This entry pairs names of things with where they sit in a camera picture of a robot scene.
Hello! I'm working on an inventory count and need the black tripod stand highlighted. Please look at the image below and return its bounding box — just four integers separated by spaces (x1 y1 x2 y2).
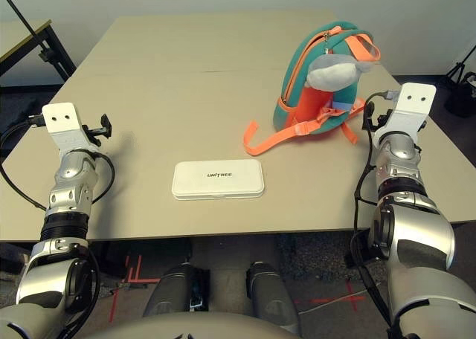
444 43 476 85

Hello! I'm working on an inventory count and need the thin black pole with clamp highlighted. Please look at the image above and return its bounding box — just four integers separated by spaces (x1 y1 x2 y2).
0 0 53 63

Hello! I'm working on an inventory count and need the white floor cable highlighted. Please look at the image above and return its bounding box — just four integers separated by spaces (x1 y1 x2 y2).
297 288 369 316

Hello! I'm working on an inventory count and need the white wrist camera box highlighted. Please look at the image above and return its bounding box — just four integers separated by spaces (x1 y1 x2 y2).
373 82 437 141
41 101 94 155

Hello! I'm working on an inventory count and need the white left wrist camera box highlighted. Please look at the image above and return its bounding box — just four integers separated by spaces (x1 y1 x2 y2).
41 101 94 155

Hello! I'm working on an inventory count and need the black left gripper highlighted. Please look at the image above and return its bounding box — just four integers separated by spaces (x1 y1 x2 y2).
82 114 113 146

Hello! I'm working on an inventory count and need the white Unitree pencil case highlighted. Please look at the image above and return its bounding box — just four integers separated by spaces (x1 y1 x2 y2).
171 158 266 201

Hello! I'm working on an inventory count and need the black waste bin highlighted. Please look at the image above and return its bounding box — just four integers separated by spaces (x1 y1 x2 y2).
444 73 476 117

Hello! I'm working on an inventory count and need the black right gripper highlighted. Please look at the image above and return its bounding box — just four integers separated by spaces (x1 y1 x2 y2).
373 109 392 132

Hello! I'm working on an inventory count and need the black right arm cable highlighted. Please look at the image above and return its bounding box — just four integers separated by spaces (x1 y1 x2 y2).
351 89 395 339

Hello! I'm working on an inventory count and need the side table with black frame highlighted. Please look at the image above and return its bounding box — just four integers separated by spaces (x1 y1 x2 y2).
0 19 77 85

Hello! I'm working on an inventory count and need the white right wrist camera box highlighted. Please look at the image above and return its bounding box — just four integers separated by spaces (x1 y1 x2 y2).
373 82 437 141

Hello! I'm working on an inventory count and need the teal and orange backpack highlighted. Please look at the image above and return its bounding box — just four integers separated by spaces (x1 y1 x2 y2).
243 20 381 157

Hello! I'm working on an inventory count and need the grey plush shark keychain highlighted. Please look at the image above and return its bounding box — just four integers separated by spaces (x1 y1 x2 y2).
305 53 380 91

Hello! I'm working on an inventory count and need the grey robot torso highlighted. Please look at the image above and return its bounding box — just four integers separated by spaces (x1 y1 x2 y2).
74 311 295 339

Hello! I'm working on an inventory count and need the grey robot right leg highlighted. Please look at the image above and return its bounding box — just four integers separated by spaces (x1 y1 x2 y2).
247 260 300 335

